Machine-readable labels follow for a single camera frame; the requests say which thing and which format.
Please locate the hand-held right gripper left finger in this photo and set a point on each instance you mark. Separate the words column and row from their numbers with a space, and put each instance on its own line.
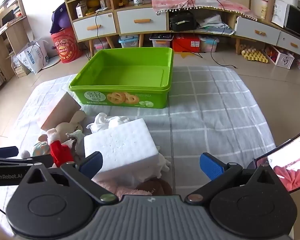
column 90, row 166

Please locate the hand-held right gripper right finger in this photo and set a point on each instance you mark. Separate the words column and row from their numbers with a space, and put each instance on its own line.
column 212, row 166

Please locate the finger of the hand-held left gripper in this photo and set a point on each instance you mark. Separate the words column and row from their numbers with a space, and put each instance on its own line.
column 7, row 152
column 40, row 160

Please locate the red santa plush doll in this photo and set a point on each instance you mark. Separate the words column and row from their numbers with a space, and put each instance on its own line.
column 60, row 152

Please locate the white foam block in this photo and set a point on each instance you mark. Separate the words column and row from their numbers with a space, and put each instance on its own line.
column 120, row 145

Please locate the pink plush toy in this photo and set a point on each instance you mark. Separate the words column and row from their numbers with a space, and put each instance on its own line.
column 125, row 188

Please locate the beige rabbit doll patterned dress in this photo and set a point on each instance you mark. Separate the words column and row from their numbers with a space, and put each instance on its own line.
column 70, row 126

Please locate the white cloth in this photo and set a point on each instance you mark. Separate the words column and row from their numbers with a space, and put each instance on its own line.
column 105, row 121

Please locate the green plastic box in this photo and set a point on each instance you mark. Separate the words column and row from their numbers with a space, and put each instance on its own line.
column 120, row 80

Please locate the white plush toy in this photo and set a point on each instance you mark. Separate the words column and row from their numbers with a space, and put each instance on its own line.
column 162, row 163

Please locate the brown cardboard box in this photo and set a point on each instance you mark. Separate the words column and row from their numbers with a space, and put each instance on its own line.
column 57, row 112

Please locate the brown plush toy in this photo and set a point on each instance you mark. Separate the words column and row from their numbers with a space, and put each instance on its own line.
column 155, row 186

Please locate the smartphone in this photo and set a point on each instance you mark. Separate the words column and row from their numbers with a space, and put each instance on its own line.
column 290, row 165

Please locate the white round base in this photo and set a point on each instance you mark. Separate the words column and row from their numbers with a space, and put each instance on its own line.
column 52, row 62

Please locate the white paper shopping bag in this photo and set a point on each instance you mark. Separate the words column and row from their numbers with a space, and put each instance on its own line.
column 33, row 56

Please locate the wooden desk shelf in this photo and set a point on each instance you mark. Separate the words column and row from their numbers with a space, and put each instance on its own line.
column 7, row 42

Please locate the red printed bucket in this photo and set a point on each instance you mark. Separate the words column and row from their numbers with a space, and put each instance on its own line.
column 65, row 46

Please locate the yellow egg tray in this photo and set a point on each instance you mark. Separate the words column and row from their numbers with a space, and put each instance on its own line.
column 255, row 55

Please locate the clear storage box pink contents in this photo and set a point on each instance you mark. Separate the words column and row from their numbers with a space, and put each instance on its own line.
column 100, row 47

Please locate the red storage box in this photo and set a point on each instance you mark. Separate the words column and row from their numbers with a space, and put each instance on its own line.
column 186, row 43

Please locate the white crate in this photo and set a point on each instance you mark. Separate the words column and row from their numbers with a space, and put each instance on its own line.
column 281, row 57

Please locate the clear storage box blue lid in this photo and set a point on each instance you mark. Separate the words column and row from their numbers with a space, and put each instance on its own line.
column 128, row 42

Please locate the clear storage box dark lid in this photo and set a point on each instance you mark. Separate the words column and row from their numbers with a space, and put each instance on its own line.
column 161, row 40

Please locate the low wooden cabinet white drawers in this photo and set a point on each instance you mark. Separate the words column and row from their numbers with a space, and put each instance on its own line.
column 257, row 31

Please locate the purple bag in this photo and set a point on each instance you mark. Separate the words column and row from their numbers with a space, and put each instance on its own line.
column 61, row 17

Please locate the black bag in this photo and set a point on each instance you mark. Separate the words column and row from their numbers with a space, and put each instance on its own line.
column 182, row 21

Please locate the wooden shelf cabinet white drawers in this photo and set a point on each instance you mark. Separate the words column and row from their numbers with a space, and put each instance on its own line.
column 137, row 20

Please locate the small milk carton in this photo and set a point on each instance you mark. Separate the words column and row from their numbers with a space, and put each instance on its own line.
column 80, row 11

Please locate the pink tasselled tablecloth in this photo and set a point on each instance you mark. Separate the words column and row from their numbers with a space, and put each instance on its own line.
column 205, row 5

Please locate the microwave oven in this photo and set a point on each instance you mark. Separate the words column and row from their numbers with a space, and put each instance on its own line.
column 296, row 21

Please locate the red and white bottle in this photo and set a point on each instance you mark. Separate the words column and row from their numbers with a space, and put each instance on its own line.
column 265, row 5

